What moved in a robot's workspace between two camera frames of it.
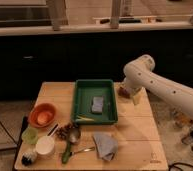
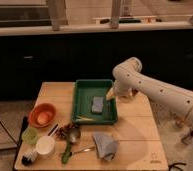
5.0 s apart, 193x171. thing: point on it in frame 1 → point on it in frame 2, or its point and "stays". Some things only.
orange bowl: (42, 115) stays
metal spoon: (82, 150) stays
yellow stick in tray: (83, 119) stays
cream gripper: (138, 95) → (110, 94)
